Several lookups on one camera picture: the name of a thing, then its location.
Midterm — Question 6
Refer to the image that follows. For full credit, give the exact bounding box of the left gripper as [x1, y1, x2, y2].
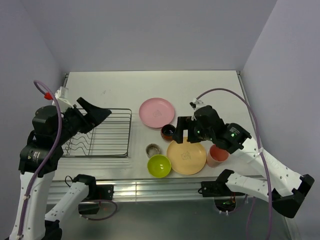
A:
[54, 96, 112, 144]

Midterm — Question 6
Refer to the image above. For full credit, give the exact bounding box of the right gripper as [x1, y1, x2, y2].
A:
[171, 115, 213, 143]

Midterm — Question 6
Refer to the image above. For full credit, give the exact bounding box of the orange mug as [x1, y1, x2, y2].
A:
[160, 124, 176, 142]

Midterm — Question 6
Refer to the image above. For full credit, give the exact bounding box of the pink plate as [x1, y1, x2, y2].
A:
[138, 97, 175, 129]

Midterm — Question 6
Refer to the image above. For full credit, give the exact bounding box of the small speckled grey cup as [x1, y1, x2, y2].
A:
[145, 143, 162, 159]

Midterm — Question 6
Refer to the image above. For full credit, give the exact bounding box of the pink cup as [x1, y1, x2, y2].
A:
[206, 144, 229, 168]

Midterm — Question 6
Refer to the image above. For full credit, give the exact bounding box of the green bowl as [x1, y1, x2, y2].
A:
[147, 154, 172, 178]

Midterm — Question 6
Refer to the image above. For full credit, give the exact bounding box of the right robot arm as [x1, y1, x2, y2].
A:
[173, 105, 315, 219]

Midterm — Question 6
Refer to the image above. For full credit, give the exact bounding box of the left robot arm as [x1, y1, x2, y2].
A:
[8, 97, 112, 240]

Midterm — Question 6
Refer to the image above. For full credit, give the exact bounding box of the yellow plate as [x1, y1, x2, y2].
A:
[166, 137, 207, 175]

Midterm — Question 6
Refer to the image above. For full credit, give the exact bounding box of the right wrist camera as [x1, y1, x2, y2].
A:
[189, 98, 206, 121]

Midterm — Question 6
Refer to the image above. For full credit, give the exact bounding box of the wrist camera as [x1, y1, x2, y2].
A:
[54, 86, 73, 113]
[189, 98, 206, 121]

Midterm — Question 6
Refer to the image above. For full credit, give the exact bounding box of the metal wire dish rack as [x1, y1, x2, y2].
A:
[63, 108, 132, 158]

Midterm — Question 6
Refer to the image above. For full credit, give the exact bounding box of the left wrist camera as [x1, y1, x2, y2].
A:
[54, 86, 73, 113]

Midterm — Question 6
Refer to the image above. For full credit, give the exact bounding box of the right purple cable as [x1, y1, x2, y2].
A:
[194, 87, 275, 240]

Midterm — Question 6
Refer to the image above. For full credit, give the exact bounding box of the purple cable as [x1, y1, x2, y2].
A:
[194, 87, 275, 240]
[16, 79, 63, 238]

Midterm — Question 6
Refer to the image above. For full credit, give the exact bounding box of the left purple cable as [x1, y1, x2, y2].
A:
[16, 79, 63, 238]

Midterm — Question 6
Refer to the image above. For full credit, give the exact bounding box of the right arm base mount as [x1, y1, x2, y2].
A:
[197, 181, 248, 216]

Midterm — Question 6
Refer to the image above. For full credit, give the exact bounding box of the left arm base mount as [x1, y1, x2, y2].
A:
[64, 174, 118, 222]

